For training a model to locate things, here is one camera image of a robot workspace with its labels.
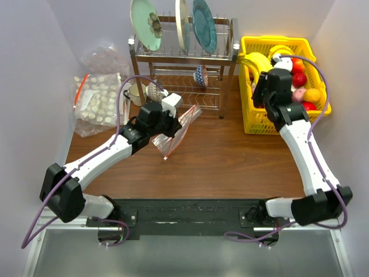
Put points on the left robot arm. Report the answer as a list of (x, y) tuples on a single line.
[(63, 186)]

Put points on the orange fruit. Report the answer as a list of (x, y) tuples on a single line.
[(312, 95)]

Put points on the red apple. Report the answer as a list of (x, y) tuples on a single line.
[(299, 79)]

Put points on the bag of white round pieces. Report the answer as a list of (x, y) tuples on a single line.
[(94, 103)]

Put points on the cream plate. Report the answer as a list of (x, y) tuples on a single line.
[(182, 25)]

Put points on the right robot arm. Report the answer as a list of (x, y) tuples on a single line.
[(325, 198)]

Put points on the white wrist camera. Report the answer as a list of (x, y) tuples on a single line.
[(172, 101), (279, 62)]

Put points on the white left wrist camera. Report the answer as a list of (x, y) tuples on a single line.
[(172, 101)]

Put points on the grey patterned bowl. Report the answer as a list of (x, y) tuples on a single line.
[(154, 93)]

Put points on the teal plate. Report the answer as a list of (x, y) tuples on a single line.
[(204, 26)]

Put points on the yellow banana bunch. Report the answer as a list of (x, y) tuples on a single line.
[(280, 49), (256, 62)]

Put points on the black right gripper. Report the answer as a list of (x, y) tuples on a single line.
[(262, 82)]

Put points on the yellow plastic basket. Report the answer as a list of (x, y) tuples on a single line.
[(255, 119)]

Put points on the bag of red pieces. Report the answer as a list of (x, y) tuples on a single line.
[(105, 58)]

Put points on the mint green flower plate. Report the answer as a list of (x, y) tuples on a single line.
[(146, 24)]

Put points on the cream enamel mug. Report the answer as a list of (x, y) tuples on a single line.
[(133, 94)]

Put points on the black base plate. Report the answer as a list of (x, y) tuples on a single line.
[(196, 217)]

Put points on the clear orange zip bag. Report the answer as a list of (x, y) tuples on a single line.
[(167, 145)]

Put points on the metal dish rack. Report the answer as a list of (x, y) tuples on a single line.
[(175, 69)]

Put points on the blue patterned bowl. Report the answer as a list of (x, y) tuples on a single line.
[(201, 76)]

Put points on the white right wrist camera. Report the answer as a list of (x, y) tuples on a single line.
[(279, 62)]

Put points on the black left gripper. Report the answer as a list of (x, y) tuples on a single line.
[(174, 124)]

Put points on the red tomato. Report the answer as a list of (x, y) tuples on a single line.
[(309, 106)]

